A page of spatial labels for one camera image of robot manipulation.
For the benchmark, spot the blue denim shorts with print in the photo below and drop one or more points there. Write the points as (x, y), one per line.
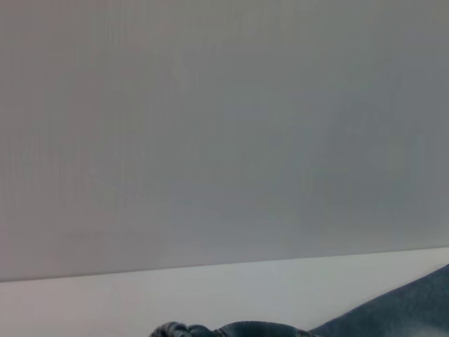
(403, 312)

